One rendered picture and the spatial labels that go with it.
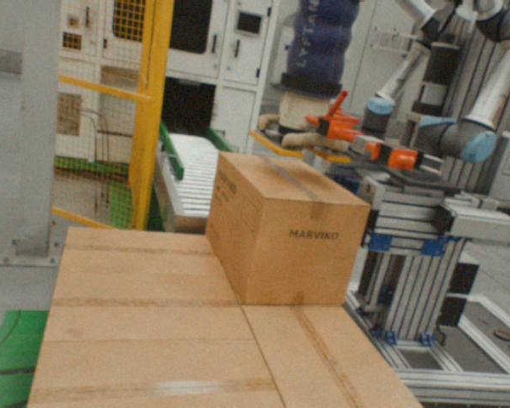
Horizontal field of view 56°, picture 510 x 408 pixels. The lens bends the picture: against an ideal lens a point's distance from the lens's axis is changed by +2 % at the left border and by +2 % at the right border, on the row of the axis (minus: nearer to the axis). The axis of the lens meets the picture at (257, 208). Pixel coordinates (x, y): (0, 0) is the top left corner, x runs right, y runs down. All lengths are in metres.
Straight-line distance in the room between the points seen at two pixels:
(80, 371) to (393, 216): 1.19
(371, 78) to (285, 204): 10.50
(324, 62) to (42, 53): 1.56
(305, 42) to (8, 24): 9.87
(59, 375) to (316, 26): 1.30
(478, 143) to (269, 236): 0.77
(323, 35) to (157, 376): 1.18
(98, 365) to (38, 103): 1.75
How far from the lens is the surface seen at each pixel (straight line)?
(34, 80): 2.79
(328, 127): 1.57
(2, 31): 11.36
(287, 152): 1.65
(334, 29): 1.73
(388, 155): 1.30
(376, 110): 2.30
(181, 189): 2.79
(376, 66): 11.99
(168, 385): 1.31
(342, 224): 1.69
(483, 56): 2.13
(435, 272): 2.33
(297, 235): 1.62
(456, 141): 1.81
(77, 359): 1.38
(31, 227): 3.01
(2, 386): 2.18
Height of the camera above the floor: 1.37
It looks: 18 degrees down
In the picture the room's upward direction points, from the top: 11 degrees clockwise
